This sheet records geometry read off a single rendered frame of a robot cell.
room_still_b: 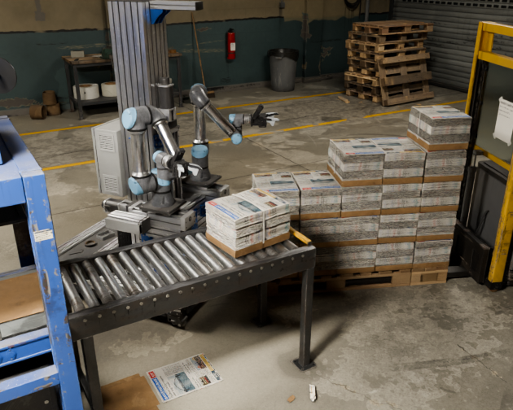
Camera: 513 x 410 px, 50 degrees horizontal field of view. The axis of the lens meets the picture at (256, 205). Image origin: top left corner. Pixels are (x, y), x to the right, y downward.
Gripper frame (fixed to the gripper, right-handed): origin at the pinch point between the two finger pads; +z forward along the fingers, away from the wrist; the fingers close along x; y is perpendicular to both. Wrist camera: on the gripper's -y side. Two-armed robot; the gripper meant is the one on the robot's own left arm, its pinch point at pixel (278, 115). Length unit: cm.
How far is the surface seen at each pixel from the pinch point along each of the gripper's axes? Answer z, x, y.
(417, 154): 93, 35, 14
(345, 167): 43, 41, 20
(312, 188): 21, 43, 35
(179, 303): -58, 163, 31
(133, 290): -80, 163, 22
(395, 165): 78, 37, 21
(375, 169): 65, 38, 24
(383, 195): 72, 41, 43
